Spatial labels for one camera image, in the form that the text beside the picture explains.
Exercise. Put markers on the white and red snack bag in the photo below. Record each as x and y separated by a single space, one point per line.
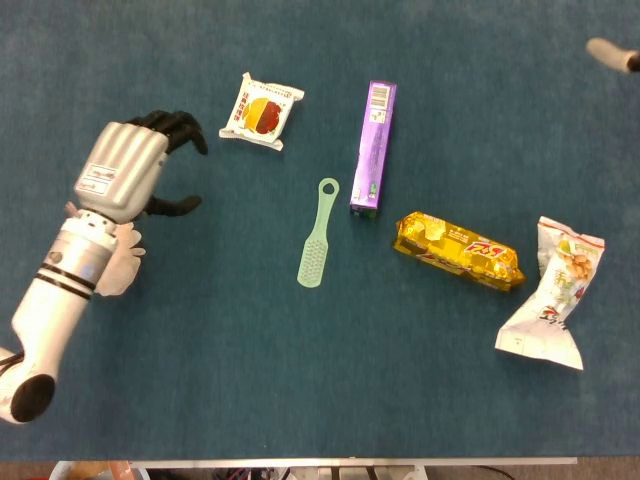
550 310

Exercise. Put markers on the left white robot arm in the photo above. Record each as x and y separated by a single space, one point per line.
55 300

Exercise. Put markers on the white table frame rail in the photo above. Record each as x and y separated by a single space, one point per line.
350 462

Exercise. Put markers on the white bucket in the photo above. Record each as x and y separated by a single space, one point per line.
57 472

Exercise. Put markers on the gold foil snack pack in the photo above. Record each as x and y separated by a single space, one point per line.
460 250

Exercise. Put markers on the white bath loofah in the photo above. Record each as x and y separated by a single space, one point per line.
122 265

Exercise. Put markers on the small white pastry packet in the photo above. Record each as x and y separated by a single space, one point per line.
257 115

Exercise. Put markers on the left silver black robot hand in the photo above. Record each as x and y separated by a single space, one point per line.
120 170

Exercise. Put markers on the purple toothpaste box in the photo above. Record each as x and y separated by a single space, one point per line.
372 150

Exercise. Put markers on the light green brush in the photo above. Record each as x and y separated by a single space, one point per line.
312 260

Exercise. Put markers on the teal table cloth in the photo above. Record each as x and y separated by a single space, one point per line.
250 375

